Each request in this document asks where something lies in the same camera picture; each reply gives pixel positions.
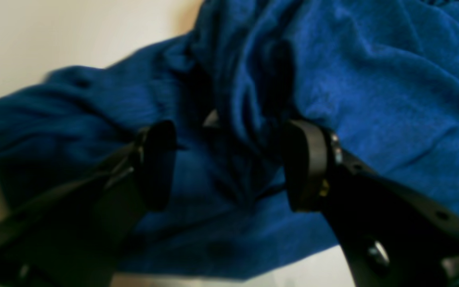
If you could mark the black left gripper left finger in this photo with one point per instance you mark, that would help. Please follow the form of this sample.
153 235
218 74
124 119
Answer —
72 235

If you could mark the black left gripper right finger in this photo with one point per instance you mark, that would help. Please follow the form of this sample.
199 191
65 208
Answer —
391 236

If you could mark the dark blue t-shirt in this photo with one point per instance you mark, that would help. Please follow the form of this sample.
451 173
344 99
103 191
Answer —
382 74

